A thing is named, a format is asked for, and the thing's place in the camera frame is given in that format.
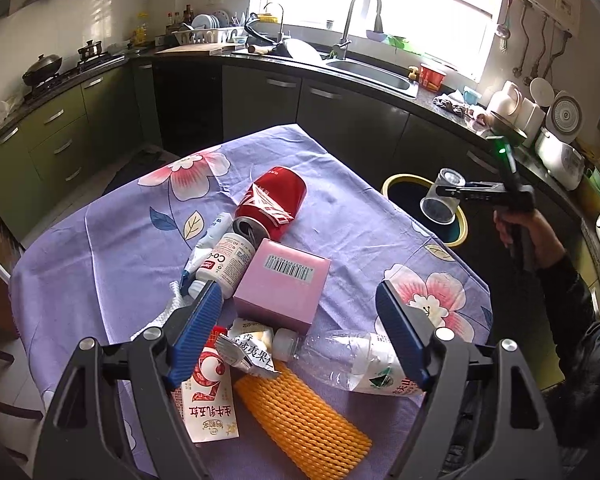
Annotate pink cardboard box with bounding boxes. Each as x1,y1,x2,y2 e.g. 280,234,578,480
232,238,331,336

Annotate small metal faucet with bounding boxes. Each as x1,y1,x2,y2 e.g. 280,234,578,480
262,2,287,42

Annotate white kettle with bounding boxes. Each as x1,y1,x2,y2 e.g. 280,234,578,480
487,80,523,126

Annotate dark floor mat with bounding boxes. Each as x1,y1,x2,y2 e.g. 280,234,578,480
102,147,181,196

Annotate red and white milk carton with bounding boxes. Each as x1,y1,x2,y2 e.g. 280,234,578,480
172,327,241,443

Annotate black wok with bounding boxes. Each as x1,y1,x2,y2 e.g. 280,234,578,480
22,54,63,86

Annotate small black pot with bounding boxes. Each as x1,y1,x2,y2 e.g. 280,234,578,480
77,40,106,63

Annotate kitchen window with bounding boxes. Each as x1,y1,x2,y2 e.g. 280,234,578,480
250,0,508,81

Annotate clear plastic water bottle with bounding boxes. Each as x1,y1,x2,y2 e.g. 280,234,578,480
272,327,426,396

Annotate green plastic basket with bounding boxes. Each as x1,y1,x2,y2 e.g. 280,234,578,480
582,167,600,221

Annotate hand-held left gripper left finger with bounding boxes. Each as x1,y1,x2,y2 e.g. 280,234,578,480
32,280,225,480

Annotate crumpled dish rag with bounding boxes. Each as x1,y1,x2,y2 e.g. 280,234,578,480
432,92,473,118

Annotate dark kitchen base cabinets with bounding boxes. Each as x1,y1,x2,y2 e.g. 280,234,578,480
0,55,600,281

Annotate white pill bottle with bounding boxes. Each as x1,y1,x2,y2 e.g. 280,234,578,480
195,230,258,301

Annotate orange foam fruit net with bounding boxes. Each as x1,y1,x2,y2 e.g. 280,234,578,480
232,362,373,478

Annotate white toothpaste tube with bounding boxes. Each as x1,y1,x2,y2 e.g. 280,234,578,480
180,211,236,301

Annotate white dish rack with plates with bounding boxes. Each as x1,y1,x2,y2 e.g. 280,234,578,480
172,10,238,47

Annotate person's right forearm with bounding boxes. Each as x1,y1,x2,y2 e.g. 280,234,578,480
525,210,600,346

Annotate metal bowl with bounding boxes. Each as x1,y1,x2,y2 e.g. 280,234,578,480
480,110,513,135

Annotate white square container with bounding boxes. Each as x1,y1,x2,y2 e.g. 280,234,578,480
519,97,546,148

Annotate person's dark jacket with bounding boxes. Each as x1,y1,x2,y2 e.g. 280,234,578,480
552,320,600,448

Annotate gas stove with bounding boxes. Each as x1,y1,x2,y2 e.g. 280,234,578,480
25,55,126,102

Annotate red instant noodle cup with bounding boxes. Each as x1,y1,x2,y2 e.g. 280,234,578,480
420,62,448,92

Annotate person's right hand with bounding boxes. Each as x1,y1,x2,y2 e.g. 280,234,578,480
494,207,523,263

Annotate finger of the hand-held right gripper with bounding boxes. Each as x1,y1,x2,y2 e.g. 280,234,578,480
437,182,503,204

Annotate red soda can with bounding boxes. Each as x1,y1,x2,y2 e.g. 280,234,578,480
232,165,308,241

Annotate white snack wrapper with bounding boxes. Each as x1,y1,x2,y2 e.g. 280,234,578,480
215,319,281,378

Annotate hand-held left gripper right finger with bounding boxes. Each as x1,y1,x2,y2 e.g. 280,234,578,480
375,280,563,480

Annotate white plate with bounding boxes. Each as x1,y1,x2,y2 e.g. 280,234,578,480
280,39,323,63

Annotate white rice cooker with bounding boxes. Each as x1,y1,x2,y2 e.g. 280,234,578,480
535,127,586,191

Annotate round white appliance lid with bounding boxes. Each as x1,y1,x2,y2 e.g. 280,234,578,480
550,91,583,143

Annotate yellow-rimmed trash bin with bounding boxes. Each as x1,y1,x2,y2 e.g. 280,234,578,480
381,174,468,248

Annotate stainless steel sink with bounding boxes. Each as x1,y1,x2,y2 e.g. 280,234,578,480
325,57,421,101

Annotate wooden cutting board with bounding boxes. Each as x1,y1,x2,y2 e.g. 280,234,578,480
155,42,236,56

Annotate purple floral tablecloth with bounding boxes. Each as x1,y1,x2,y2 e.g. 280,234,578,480
9,122,493,480

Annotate clear plastic cup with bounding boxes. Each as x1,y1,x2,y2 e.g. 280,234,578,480
420,167,466,226

